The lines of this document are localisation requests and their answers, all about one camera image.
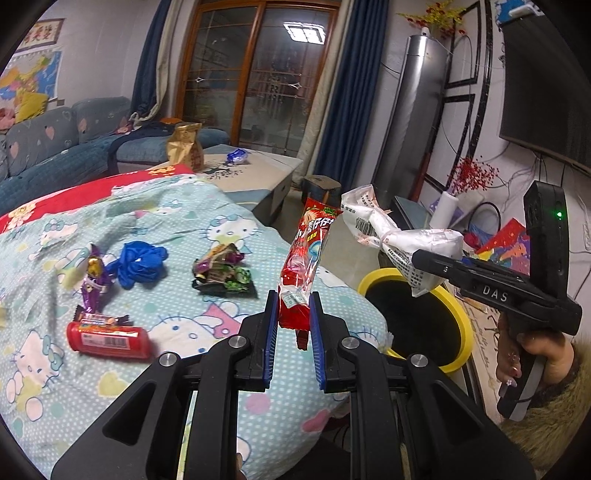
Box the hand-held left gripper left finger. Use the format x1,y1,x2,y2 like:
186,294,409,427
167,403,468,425
51,291,282,480

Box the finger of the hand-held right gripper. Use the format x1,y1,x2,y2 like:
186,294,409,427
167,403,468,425
411,249,469,296

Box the white printed plastic wrapper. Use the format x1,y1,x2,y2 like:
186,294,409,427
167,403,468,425
342,185,465,298

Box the red printed blanket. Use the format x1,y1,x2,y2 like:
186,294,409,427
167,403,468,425
0,164,197,234

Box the cartoon cat printed blanket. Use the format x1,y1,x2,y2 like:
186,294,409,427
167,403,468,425
0,178,393,478

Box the long red snack packet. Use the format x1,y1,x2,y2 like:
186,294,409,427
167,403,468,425
277,196,345,349

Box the brown paper bag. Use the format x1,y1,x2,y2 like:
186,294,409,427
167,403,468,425
166,122,205,172

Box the purple candy wrapper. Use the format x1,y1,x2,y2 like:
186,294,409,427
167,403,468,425
81,244,118,315

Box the person's right hand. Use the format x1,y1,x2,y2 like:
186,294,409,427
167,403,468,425
496,318,575,393

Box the grey coffee table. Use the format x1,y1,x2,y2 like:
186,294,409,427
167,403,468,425
152,148,303,227

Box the person's right forearm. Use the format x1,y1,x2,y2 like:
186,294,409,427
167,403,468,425
501,344,591,469

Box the yellow red artificial flowers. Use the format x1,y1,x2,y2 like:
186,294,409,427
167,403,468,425
398,0,467,38

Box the silver tower air conditioner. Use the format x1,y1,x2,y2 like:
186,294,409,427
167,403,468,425
372,32,451,208

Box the red berry branches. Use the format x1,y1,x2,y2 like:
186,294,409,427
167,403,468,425
450,157,492,197

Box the black wall television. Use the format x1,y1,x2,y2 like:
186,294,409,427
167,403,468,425
499,9,591,176

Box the blue grey heart-print sofa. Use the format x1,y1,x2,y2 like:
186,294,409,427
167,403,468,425
0,96,232,215

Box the colourful painting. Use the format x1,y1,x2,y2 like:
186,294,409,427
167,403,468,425
475,219,532,273

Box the wide blue curtain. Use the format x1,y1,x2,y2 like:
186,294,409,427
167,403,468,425
314,0,395,178

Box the dark brown snack wrapper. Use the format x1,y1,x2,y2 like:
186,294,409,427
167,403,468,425
76,311,134,326

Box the beige curtain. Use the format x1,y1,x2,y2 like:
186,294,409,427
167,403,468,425
157,0,190,116

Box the red cylindrical tube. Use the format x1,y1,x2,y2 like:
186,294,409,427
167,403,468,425
66,320,152,358

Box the dark blue cloth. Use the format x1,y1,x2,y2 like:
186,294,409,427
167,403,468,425
139,119,181,134

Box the narrow blue curtain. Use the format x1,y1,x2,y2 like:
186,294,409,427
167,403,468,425
131,0,171,116

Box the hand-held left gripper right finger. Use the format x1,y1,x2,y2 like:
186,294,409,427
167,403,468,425
308,292,539,480

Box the country map poster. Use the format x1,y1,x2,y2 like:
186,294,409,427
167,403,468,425
0,50,63,100

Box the yellow pillow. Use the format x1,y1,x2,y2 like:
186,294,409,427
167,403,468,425
14,91,49,124

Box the white ribbed vase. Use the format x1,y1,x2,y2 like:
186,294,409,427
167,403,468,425
436,190,460,227

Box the framed calligraphy picture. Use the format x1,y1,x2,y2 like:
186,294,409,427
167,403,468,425
18,17,65,51

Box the yellow-rimmed black trash bin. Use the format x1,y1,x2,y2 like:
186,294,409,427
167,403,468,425
358,268,474,374

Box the wooden sliding glass door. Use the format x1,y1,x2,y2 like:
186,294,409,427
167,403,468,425
175,0,342,153

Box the blue storage stool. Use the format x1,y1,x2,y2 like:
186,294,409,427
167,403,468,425
302,174,342,208

